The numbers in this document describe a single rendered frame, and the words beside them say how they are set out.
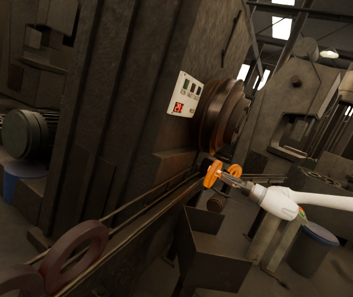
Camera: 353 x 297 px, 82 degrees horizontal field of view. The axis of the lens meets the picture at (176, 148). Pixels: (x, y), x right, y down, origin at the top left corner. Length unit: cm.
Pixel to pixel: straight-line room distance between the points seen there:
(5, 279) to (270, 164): 372
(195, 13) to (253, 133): 325
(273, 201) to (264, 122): 300
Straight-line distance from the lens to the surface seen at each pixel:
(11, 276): 52
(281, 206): 105
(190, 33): 91
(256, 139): 397
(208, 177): 104
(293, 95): 395
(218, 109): 105
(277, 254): 215
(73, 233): 58
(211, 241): 100
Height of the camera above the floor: 114
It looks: 13 degrees down
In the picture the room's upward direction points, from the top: 19 degrees clockwise
